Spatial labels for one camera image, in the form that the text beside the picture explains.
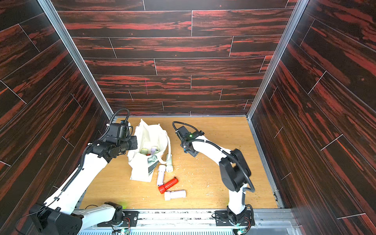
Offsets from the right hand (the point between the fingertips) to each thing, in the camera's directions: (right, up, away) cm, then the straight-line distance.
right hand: (190, 145), depth 93 cm
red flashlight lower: (-16, -22, -12) cm, 30 cm away
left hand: (-30, +4, -14) cm, 33 cm away
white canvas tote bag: (-25, -1, +6) cm, 26 cm away
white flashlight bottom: (-12, -26, -13) cm, 31 cm away
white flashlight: (-13, -13, -4) cm, 19 cm away
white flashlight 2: (-18, -14, -5) cm, 23 cm away
